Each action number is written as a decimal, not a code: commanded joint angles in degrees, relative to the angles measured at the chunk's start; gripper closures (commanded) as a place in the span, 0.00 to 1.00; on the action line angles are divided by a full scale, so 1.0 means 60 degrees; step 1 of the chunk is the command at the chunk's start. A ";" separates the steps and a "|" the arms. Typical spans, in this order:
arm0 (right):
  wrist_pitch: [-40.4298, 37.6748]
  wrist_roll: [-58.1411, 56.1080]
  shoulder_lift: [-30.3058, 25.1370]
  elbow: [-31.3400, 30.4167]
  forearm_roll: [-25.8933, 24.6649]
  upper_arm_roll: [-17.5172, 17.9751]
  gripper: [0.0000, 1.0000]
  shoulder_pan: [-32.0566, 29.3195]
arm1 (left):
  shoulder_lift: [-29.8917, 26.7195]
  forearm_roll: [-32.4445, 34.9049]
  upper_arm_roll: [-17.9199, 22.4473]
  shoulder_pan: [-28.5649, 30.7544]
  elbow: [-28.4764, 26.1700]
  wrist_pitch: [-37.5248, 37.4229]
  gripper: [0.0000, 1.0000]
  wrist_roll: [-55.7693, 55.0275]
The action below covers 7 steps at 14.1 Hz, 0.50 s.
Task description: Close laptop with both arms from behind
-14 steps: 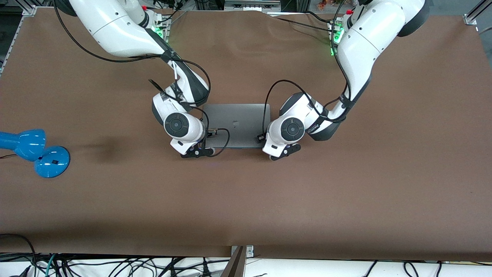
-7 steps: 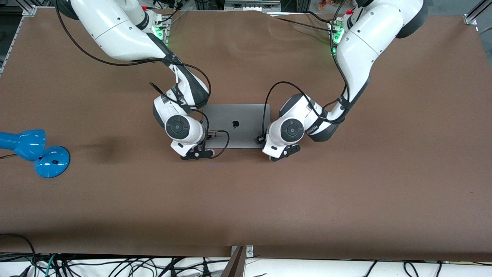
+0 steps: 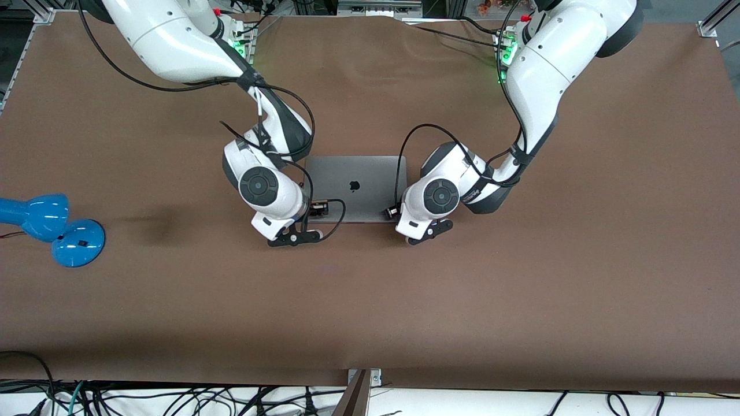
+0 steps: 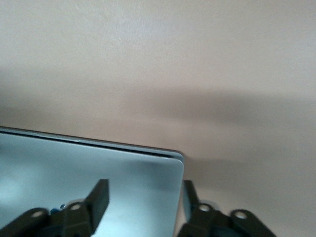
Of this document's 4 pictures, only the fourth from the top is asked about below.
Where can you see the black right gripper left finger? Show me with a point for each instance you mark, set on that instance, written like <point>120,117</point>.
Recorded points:
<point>86,214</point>

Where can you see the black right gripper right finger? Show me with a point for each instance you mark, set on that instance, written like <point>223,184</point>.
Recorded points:
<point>205,222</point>

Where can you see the grey laptop with black keys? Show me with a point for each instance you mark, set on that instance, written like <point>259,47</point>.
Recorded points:
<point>74,172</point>

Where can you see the brown table cover cloth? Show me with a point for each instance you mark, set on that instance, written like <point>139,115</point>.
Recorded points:
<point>148,49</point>

